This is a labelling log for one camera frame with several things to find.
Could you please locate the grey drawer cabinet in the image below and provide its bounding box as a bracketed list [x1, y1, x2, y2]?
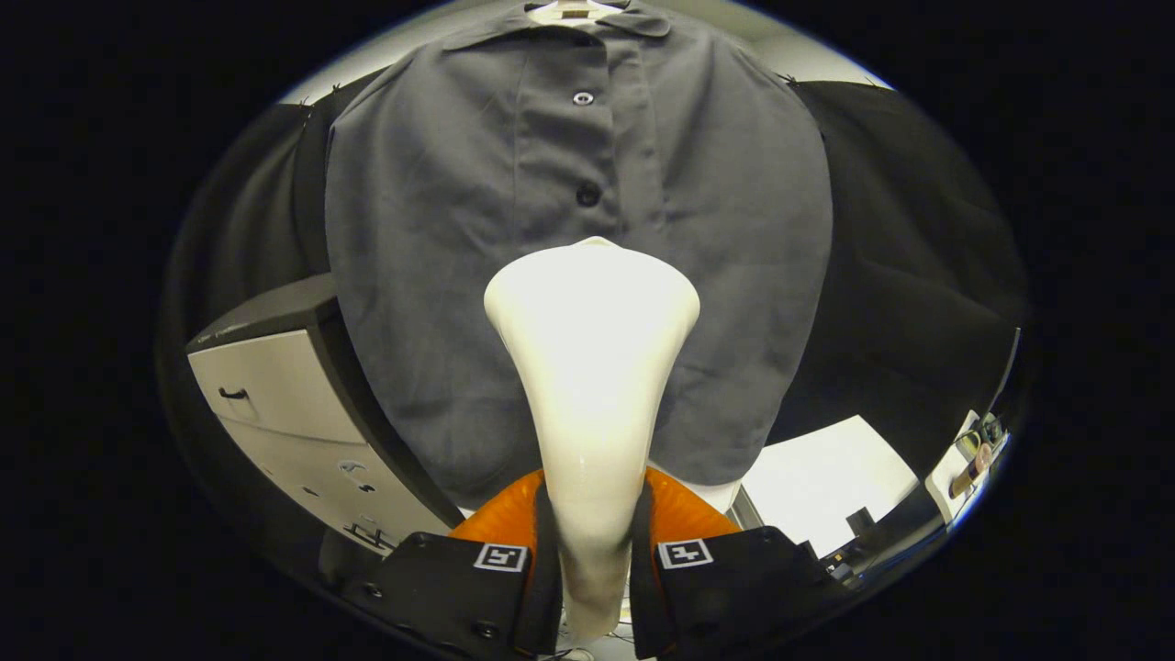
[185, 274, 465, 557]

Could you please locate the grey button-up shirt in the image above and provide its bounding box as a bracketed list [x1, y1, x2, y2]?
[324, 0, 834, 511]

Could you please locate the brown drink bottle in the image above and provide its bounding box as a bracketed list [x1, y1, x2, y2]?
[949, 443, 995, 500]

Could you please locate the white mannequin torso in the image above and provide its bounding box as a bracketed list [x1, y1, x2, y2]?
[527, 0, 746, 517]

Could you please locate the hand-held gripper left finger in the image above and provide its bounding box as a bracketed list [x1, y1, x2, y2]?
[344, 470, 563, 660]

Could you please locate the white table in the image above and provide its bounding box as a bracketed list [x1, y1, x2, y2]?
[739, 415, 920, 559]

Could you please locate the white side desk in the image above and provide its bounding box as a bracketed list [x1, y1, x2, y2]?
[924, 409, 1011, 525]

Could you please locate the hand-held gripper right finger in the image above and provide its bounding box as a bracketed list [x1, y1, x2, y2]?
[630, 466, 851, 660]

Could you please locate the white garment steamer head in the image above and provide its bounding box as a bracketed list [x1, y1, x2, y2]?
[484, 236, 701, 641]

